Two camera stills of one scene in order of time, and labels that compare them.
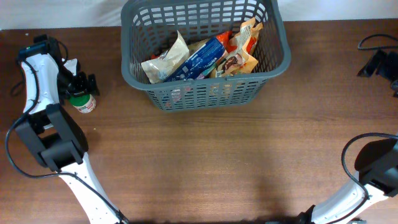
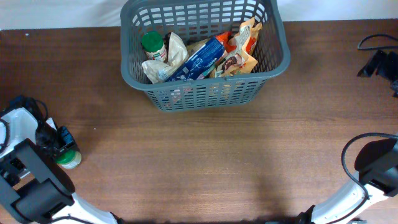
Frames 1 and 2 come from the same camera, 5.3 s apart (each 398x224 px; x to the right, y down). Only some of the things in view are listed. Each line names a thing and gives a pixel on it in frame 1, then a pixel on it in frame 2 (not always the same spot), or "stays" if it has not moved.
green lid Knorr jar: x=84 y=103 → x=152 y=43
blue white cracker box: x=199 y=63 stays
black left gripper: x=81 y=86 → x=66 y=141
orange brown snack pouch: x=241 y=60 stays
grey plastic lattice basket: x=146 y=27 stays
